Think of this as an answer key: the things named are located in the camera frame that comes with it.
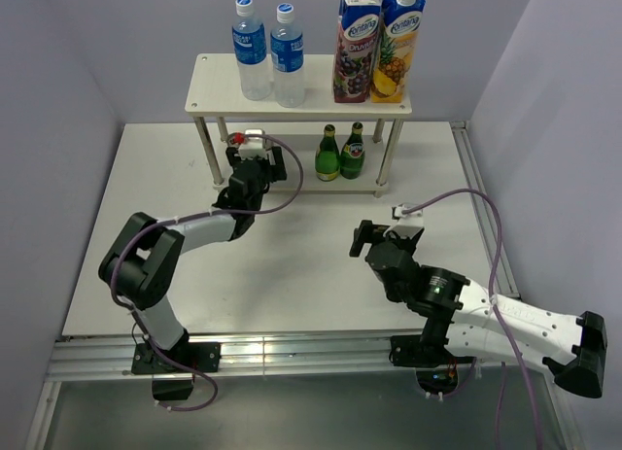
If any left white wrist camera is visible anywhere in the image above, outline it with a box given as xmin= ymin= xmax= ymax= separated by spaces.
xmin=237 ymin=129 xmax=268 ymax=160

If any purple cable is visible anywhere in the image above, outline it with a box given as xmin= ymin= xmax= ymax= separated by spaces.
xmin=110 ymin=134 xmax=305 ymax=412
xmin=400 ymin=189 xmax=540 ymax=450

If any aluminium frame rail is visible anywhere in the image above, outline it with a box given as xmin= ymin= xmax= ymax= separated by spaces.
xmin=23 ymin=121 xmax=584 ymax=450

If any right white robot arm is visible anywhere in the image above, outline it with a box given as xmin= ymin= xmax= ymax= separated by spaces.
xmin=349 ymin=220 xmax=607 ymax=398

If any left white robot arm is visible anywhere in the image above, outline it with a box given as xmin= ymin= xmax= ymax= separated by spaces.
xmin=98 ymin=145 xmax=287 ymax=371

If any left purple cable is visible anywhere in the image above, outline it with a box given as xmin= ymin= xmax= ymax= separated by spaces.
xmin=110 ymin=134 xmax=305 ymax=412

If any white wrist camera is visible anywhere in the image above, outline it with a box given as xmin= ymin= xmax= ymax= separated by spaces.
xmin=237 ymin=129 xmax=268 ymax=160
xmin=383 ymin=203 xmax=425 ymax=239

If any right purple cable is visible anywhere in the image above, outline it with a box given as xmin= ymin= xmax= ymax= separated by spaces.
xmin=400 ymin=189 xmax=540 ymax=450

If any Pocari Sweat bottle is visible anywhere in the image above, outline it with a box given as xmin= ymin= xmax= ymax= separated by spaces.
xmin=231 ymin=0 xmax=271 ymax=101
xmin=270 ymin=3 xmax=305 ymax=108

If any green glass bottle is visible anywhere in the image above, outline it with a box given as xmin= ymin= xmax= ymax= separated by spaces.
xmin=315 ymin=124 xmax=340 ymax=182
xmin=340 ymin=121 xmax=365 ymax=180

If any white two-tier shelf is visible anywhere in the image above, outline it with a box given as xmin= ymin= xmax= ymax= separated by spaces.
xmin=186 ymin=53 xmax=412 ymax=197

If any purple grape juice carton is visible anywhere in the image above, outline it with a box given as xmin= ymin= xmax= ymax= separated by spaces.
xmin=332 ymin=0 xmax=381 ymax=103

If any yellow pineapple juice carton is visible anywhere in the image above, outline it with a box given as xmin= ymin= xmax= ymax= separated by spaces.
xmin=370 ymin=0 xmax=426 ymax=103

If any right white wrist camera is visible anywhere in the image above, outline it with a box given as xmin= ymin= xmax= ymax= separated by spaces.
xmin=383 ymin=203 xmax=425 ymax=239

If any silver energy can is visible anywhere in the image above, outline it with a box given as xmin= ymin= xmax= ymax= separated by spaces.
xmin=226 ymin=132 xmax=244 ymax=148

